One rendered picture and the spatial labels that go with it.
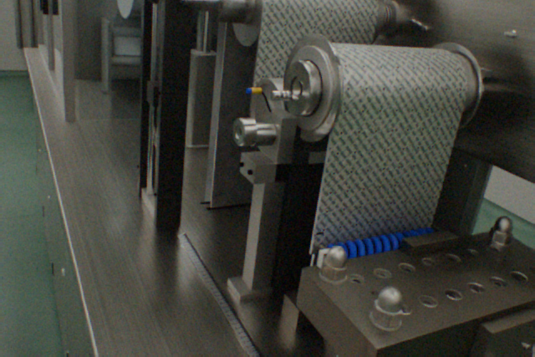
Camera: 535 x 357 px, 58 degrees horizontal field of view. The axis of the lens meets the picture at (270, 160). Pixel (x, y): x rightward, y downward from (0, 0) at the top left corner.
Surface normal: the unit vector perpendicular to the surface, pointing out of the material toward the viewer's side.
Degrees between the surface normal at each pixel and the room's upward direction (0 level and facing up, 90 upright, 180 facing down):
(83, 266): 0
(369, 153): 90
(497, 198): 90
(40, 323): 0
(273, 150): 90
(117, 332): 0
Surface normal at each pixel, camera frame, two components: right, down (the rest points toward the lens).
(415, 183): 0.45, 0.37
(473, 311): 0.12, -0.93
